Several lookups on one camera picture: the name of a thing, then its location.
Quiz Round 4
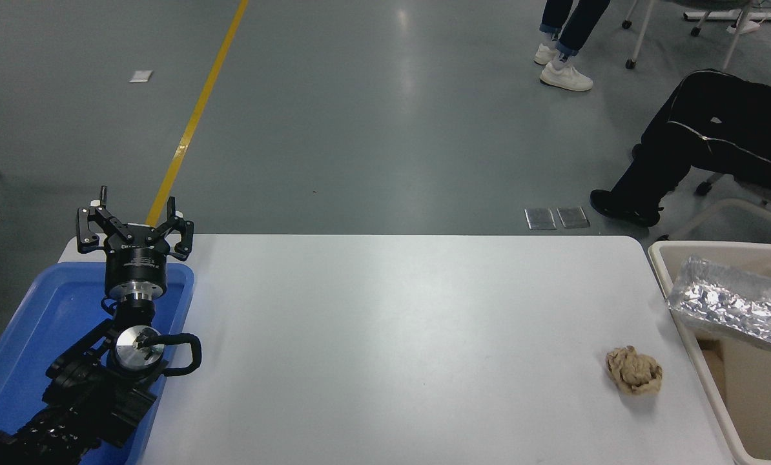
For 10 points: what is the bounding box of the yellow floor tape line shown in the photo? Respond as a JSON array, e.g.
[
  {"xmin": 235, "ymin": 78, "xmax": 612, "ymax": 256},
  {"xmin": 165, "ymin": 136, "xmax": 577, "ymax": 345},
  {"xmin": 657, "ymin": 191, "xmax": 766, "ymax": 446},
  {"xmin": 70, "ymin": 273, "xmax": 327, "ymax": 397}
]
[{"xmin": 145, "ymin": 0, "xmax": 249, "ymax": 227}]

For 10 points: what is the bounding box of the blue plastic tray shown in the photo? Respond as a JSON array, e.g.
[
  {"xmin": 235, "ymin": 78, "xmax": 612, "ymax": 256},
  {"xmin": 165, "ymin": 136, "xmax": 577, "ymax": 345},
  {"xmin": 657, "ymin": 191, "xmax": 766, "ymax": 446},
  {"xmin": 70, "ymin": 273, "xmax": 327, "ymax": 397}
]
[{"xmin": 0, "ymin": 262, "xmax": 196, "ymax": 465}]

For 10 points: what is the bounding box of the seated person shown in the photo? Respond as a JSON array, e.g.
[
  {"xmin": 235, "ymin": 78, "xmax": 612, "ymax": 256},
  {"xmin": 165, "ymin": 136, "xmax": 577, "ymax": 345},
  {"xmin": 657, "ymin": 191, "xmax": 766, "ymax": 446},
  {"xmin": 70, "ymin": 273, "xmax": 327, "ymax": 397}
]
[{"xmin": 589, "ymin": 69, "xmax": 771, "ymax": 229}]

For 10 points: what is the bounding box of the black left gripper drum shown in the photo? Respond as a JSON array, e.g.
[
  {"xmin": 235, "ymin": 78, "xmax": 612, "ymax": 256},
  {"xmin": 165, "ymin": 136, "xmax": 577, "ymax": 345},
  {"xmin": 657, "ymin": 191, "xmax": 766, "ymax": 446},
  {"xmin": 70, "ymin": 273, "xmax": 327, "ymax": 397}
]
[{"xmin": 104, "ymin": 225, "xmax": 170, "ymax": 298}]

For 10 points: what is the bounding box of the crumpled tan paper ball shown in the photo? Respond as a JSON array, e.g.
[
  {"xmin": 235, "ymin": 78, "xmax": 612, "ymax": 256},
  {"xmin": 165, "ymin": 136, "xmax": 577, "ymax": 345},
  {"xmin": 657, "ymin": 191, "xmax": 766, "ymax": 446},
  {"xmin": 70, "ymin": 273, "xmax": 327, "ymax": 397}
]
[{"xmin": 605, "ymin": 346, "xmax": 663, "ymax": 396}]

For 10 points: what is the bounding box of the foil tray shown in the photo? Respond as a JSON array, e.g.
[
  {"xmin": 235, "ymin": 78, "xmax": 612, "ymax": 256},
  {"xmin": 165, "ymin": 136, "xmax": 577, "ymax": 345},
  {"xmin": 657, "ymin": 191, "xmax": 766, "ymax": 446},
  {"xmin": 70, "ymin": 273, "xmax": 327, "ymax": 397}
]
[{"xmin": 666, "ymin": 256, "xmax": 771, "ymax": 355}]

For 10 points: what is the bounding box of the walking person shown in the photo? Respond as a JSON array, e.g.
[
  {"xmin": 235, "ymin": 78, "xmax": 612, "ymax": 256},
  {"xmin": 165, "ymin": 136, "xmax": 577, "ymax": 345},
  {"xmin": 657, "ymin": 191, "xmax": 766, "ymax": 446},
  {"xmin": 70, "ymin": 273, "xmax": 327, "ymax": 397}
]
[{"xmin": 533, "ymin": 0, "xmax": 612, "ymax": 92}]

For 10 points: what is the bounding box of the grey white office chair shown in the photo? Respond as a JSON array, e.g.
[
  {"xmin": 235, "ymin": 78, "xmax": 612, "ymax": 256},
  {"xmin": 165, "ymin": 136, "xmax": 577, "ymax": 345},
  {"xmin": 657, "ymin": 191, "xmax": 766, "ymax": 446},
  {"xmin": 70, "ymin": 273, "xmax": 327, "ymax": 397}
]
[{"xmin": 666, "ymin": 171, "xmax": 771, "ymax": 243}]

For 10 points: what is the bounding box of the white wheeled chair base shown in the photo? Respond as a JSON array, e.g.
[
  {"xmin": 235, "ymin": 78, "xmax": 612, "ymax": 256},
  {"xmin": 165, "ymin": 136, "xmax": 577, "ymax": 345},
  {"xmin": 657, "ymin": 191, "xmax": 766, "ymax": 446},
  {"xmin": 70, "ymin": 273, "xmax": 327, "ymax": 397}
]
[{"xmin": 621, "ymin": 0, "xmax": 764, "ymax": 70}]

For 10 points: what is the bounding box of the large pale plastic bin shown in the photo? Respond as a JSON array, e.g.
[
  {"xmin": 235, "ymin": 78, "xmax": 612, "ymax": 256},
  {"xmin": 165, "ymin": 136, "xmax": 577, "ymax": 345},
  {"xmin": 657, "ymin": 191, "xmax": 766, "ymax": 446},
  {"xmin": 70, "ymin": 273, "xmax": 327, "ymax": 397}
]
[{"xmin": 648, "ymin": 240, "xmax": 771, "ymax": 465}]

